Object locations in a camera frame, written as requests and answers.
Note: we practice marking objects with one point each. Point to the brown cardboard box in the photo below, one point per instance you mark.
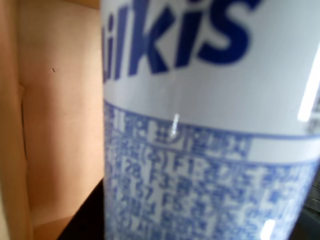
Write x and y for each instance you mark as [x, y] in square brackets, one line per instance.
[55, 112]

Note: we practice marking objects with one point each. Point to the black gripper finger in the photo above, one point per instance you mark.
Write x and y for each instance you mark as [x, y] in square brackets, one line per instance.
[85, 217]
[310, 220]

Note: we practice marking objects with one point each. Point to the white blue Milkis can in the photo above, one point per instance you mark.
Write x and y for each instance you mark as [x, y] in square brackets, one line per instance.
[205, 125]

